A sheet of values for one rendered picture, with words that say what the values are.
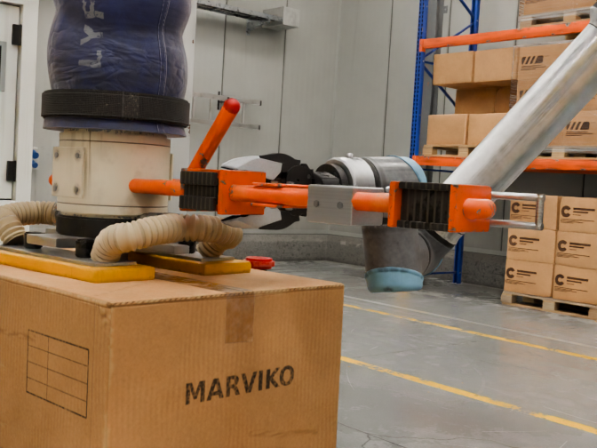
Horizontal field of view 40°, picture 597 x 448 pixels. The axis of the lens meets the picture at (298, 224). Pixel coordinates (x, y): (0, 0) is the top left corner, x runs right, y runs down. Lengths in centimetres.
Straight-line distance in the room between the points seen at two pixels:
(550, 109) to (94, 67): 71
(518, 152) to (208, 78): 1047
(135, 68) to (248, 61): 1097
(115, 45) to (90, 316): 43
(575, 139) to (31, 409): 811
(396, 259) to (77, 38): 58
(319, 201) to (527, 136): 52
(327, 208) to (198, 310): 21
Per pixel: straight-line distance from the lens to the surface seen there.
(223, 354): 108
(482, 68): 978
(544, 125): 140
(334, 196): 96
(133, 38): 125
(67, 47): 127
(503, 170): 141
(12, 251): 133
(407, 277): 131
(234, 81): 1202
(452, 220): 86
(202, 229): 120
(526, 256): 928
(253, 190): 106
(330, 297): 121
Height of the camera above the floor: 121
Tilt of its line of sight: 3 degrees down
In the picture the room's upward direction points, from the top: 3 degrees clockwise
